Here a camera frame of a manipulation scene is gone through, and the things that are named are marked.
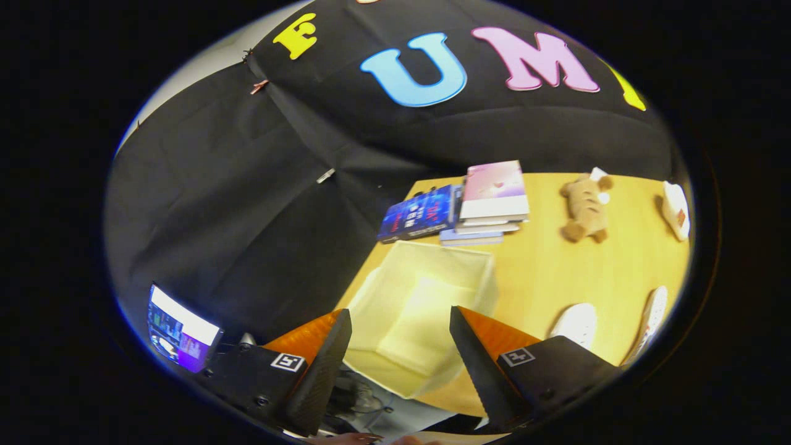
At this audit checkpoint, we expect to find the computer monitor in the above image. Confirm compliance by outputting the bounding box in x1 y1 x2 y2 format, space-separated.
147 283 223 374

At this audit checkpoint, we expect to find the pale blue book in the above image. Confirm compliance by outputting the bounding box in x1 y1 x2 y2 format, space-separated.
439 226 505 247

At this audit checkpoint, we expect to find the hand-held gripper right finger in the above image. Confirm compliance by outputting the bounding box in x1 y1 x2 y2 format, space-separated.
449 305 622 433

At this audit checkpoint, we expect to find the pink book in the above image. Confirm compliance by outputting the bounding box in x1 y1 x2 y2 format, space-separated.
460 160 531 222

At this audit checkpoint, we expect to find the dark blue book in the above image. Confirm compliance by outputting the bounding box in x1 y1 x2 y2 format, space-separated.
377 184 463 244

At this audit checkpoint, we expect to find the white plush toy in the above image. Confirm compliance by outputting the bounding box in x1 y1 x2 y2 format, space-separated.
661 180 691 242

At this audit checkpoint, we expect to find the green fabric storage box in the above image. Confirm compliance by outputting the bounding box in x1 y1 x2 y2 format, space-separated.
343 240 500 400

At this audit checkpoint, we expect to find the brown plush toy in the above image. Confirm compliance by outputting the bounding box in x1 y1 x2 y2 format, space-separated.
559 167 614 244

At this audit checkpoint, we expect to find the white canvas shoe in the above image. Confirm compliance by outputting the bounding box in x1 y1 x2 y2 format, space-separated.
549 302 598 350
623 285 669 367

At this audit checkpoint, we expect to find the white paperback book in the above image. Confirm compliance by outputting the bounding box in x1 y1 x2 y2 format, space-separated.
455 214 530 234

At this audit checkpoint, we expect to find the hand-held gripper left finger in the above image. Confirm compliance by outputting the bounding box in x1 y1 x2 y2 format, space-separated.
201 308 353 437

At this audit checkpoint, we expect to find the black backdrop cloth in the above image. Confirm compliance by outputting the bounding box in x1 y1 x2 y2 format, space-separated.
104 0 677 347

